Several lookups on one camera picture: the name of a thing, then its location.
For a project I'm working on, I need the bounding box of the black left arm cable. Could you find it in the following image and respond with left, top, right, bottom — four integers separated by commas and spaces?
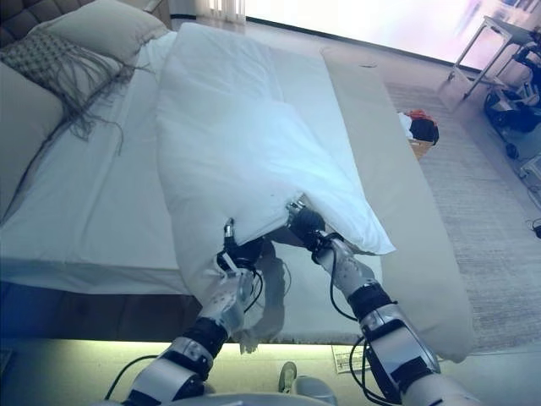
103, 354, 160, 401

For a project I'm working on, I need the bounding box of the beige bed blanket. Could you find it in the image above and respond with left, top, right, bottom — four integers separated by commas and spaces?
319, 45, 474, 364

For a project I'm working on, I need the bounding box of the grey patterned rug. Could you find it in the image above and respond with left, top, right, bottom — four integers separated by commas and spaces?
331, 80, 541, 376

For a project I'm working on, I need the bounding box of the black floor cable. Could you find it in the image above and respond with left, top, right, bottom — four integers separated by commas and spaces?
525, 179, 541, 240

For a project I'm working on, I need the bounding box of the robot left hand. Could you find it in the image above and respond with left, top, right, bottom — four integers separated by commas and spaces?
216, 217, 265, 275

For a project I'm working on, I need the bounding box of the grey robot torso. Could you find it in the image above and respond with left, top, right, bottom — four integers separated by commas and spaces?
202, 374, 478, 406

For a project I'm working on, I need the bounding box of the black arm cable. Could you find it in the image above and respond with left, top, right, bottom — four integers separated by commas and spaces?
347, 333, 381, 399
103, 354, 160, 401

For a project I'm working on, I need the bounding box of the metal frame table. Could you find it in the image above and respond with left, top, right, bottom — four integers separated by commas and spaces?
447, 14, 533, 101

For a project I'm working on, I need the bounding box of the grey robot left leg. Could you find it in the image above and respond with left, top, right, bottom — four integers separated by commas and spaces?
278, 361, 298, 394

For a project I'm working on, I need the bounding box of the small plain beige pillow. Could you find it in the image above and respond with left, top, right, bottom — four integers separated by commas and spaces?
31, 0, 170, 64

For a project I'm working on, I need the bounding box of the wooden laundry basket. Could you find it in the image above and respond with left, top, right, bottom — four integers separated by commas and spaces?
409, 137, 434, 162

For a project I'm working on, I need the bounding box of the small wooden nightstand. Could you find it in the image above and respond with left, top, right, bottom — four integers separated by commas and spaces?
145, 0, 172, 30

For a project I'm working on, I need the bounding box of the patterned fringed pillow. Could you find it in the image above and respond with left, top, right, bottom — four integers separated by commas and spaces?
0, 32, 136, 156

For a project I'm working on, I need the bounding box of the mattress with white sheet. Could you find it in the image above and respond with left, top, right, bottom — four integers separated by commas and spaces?
0, 31, 199, 295

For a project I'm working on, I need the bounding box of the beige curtain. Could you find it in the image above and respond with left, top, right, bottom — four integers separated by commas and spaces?
210, 0, 246, 18

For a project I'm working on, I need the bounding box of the bright window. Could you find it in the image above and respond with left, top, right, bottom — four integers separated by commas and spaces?
244, 0, 515, 71

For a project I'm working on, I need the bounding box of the dark bed frame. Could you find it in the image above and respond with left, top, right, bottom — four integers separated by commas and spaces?
0, 281, 204, 342

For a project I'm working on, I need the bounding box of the white duvet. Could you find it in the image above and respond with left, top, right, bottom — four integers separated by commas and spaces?
154, 21, 396, 257

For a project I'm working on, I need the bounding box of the large plain beige pillow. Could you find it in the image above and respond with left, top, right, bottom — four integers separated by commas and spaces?
0, 61, 64, 223

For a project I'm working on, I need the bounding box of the black wheeled machine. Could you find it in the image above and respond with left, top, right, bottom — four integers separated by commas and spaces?
484, 40, 541, 160

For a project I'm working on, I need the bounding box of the grey upholstered headboard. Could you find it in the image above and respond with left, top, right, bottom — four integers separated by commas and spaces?
0, 0, 85, 48

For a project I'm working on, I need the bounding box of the white garment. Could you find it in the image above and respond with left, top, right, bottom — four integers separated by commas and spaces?
396, 112, 415, 139

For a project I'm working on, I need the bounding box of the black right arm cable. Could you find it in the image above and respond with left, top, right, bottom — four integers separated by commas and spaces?
347, 333, 381, 399

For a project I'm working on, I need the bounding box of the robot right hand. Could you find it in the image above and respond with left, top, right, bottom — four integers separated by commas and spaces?
285, 200, 336, 255

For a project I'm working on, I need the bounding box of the black garment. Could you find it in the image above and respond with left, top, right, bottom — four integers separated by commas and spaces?
409, 119, 440, 147

